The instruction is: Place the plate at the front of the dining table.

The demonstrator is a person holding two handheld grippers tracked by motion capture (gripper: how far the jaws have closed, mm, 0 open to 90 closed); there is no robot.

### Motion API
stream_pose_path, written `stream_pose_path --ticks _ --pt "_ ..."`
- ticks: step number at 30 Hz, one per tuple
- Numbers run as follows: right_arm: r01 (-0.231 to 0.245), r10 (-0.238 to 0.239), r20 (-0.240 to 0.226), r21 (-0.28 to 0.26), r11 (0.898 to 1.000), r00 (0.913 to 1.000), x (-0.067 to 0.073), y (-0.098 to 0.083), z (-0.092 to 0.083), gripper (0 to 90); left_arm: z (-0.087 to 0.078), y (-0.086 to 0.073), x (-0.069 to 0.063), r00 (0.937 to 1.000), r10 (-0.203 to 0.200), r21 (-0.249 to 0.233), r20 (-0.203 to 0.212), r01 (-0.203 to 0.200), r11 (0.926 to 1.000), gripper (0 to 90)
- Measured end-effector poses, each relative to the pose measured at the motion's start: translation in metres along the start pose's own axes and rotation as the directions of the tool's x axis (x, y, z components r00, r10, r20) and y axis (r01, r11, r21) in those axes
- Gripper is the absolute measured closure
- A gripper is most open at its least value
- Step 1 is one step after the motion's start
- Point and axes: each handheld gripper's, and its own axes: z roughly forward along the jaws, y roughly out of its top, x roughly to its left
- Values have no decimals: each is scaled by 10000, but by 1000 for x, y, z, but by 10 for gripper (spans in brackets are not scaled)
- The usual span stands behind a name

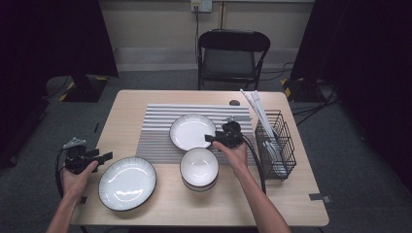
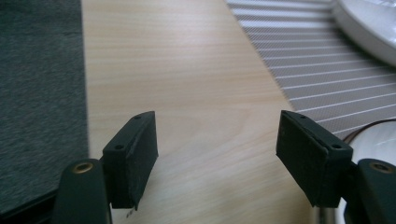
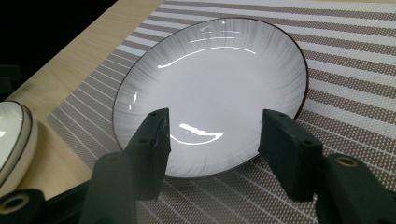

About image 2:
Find grey white striped placemat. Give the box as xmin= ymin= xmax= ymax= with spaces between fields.
xmin=223 ymin=0 xmax=396 ymax=141

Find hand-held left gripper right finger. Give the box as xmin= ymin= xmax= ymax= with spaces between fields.
xmin=276 ymin=109 xmax=355 ymax=209

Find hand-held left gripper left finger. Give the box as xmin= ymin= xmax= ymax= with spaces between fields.
xmin=102 ymin=110 xmax=160 ymax=210

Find white plate with black rim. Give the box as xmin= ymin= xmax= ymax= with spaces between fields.
xmin=331 ymin=0 xmax=396 ymax=68
xmin=311 ymin=119 xmax=396 ymax=224

